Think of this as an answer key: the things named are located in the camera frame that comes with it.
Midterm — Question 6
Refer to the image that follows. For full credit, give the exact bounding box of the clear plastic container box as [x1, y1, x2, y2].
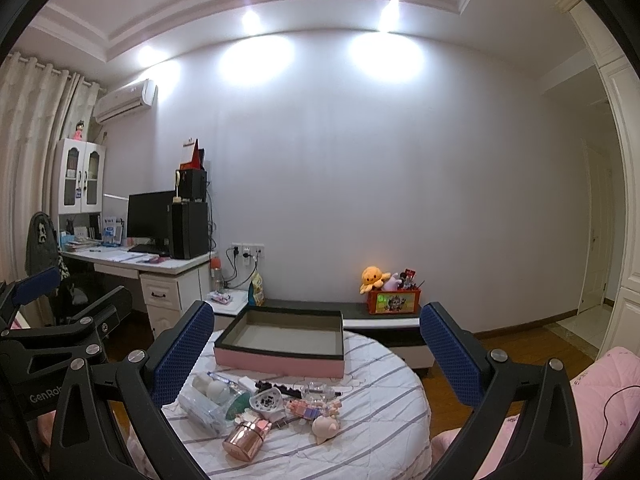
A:
[178, 387, 234, 438]

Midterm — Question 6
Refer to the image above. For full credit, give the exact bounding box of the blue small tube box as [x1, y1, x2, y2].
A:
[206, 372, 233, 385]

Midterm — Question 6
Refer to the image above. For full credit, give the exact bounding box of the rose gold metal jar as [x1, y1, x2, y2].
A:
[222, 418, 271, 463]

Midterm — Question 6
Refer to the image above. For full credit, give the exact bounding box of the black hair clip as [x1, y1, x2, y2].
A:
[255, 380, 303, 399]

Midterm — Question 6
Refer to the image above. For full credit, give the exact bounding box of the white heart plug nightlight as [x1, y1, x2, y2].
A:
[250, 387, 286, 422]

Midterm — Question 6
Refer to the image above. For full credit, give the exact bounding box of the pink white block toy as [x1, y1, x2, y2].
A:
[286, 399, 322, 422]

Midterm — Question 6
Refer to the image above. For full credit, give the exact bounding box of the pink pig figurine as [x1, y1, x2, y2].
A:
[311, 415, 341, 444]

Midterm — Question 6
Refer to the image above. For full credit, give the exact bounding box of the clear glass jar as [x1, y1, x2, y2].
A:
[302, 382, 342, 404]

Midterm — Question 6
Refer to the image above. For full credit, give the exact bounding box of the white bottle green base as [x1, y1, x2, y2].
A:
[192, 372, 250, 412]

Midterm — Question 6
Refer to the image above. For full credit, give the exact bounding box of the white power adapter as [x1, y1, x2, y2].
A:
[236, 376, 259, 394]

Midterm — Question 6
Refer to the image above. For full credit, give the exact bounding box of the colorful block doll toy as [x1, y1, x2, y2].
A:
[309, 396, 342, 419]

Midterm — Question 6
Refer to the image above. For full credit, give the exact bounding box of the pink bedding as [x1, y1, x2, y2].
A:
[429, 344, 640, 480]

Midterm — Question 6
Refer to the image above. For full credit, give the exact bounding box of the white glass door cabinet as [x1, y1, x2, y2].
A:
[51, 139, 106, 216]

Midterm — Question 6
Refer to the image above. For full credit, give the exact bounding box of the black computer monitor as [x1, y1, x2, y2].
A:
[126, 191, 174, 256]

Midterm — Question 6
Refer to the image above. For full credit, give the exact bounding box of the white desk with drawers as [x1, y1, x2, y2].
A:
[63, 246, 212, 337]

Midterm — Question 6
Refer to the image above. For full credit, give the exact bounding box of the pink doll on cabinet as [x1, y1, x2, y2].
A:
[73, 120, 85, 141]

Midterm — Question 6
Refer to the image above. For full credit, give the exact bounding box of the black computer tower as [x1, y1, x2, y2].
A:
[169, 202, 209, 260]

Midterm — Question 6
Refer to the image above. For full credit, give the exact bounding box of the beige curtain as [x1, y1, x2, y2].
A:
[0, 52, 100, 282]

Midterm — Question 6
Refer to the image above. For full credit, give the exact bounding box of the orange cap bottle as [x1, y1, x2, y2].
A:
[210, 256, 224, 292]

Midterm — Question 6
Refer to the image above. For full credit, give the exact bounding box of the black speaker box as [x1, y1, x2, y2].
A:
[177, 169, 207, 202]

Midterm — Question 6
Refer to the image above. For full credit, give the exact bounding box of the white door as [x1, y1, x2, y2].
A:
[578, 145, 615, 313]

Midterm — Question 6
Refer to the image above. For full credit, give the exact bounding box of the red toy storage box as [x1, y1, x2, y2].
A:
[367, 288, 421, 315]

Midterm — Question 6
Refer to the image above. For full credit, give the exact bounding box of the white air conditioner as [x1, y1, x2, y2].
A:
[93, 79, 157, 125]

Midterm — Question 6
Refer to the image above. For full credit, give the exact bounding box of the purple plush toy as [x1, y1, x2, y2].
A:
[382, 273, 402, 292]

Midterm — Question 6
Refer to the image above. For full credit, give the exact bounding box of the red paper bag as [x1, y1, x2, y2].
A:
[179, 138, 203, 170]

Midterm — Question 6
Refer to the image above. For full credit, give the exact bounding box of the snack bag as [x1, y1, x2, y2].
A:
[247, 271, 265, 307]

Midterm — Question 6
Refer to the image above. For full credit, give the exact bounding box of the pink black storage box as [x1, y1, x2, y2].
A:
[214, 306, 345, 379]

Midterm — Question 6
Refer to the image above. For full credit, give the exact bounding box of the orange octopus plush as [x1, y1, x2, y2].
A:
[359, 266, 392, 295]

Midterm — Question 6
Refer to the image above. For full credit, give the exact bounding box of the wall power strip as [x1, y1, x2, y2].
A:
[231, 243, 265, 260]

